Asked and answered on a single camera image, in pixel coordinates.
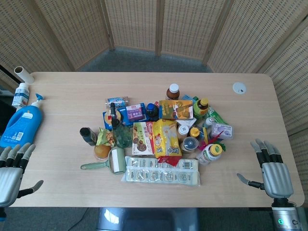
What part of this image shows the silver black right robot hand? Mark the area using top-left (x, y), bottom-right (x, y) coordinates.
top-left (236, 138), bottom-right (295, 199)

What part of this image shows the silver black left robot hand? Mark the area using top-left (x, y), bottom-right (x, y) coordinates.
top-left (0, 142), bottom-right (44, 208)

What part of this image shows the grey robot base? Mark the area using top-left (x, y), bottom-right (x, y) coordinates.
top-left (96, 207), bottom-right (201, 231)

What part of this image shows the blue detergent pump bottle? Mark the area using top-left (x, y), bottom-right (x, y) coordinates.
top-left (0, 93), bottom-right (44, 148)

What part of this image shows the white bottle yellow green cap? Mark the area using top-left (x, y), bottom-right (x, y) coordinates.
top-left (196, 143), bottom-right (223, 165)

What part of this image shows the white bottle blue label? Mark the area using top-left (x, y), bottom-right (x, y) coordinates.
top-left (12, 82), bottom-right (30, 108)

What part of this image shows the small dark bottle black cap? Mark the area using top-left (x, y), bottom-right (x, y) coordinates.
top-left (79, 127), bottom-right (98, 146)

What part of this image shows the beige bottle white cap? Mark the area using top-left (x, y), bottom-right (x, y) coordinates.
top-left (177, 125), bottom-right (190, 140)

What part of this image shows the brown bottle white cap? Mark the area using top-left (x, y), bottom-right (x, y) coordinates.
top-left (166, 83), bottom-right (181, 101)

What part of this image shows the dark bottle blue cap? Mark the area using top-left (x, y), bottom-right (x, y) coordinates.
top-left (145, 103), bottom-right (160, 122)

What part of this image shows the purple wet wipes pack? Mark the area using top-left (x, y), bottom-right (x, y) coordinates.
top-left (210, 123), bottom-right (234, 141)

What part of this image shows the colourful feather shuttlecock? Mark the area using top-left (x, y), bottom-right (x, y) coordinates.
top-left (198, 127), bottom-right (227, 152)

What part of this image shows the green white tube pack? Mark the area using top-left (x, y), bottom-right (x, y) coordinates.
top-left (204, 105), bottom-right (229, 126)

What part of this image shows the orange fruit cup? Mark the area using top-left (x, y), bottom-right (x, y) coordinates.
top-left (93, 144), bottom-right (113, 161)

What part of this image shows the green yellow snack bag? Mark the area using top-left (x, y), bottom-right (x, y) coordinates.
top-left (96, 127), bottom-right (116, 147)

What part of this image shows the white small box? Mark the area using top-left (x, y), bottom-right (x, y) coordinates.
top-left (177, 119), bottom-right (197, 131)

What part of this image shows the green lint roller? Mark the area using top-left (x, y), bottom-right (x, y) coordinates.
top-left (80, 147), bottom-right (127, 175)

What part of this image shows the red snack pack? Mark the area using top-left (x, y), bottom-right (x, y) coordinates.
top-left (157, 155), bottom-right (181, 167)

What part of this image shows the blue yellow package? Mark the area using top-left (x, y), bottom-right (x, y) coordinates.
top-left (103, 110), bottom-right (124, 131)

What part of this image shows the white plastic wrapped pack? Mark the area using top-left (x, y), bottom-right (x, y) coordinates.
top-left (120, 155), bottom-right (201, 187)

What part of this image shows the yellow cracker pack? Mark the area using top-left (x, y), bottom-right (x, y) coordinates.
top-left (152, 119), bottom-right (183, 160)

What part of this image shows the yellow snack box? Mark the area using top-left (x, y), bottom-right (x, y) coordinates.
top-left (158, 99), bottom-right (194, 121)

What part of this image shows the small blue printed can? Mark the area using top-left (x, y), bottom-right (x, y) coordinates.
top-left (105, 96), bottom-right (129, 108)

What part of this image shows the cookie box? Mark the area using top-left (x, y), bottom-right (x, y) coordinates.
top-left (131, 121), bottom-right (156, 156)

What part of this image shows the purple blue box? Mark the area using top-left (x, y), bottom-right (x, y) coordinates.
top-left (124, 103), bottom-right (148, 123)

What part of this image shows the wicker folding screen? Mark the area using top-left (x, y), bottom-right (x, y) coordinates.
top-left (0, 0), bottom-right (308, 191)

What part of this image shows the black cable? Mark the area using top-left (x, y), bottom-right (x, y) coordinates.
top-left (71, 207), bottom-right (90, 231)

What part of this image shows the white table cable grommet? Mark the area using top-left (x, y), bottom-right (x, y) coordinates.
top-left (232, 82), bottom-right (248, 95)

